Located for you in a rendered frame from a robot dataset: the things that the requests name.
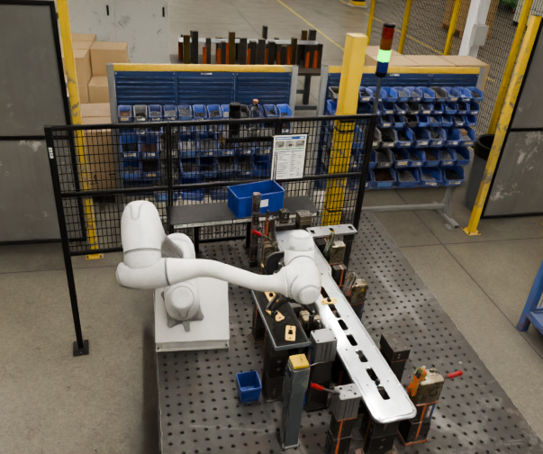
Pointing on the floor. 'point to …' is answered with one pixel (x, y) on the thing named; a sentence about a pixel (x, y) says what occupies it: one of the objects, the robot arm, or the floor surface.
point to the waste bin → (477, 167)
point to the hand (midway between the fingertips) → (291, 323)
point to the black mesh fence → (186, 178)
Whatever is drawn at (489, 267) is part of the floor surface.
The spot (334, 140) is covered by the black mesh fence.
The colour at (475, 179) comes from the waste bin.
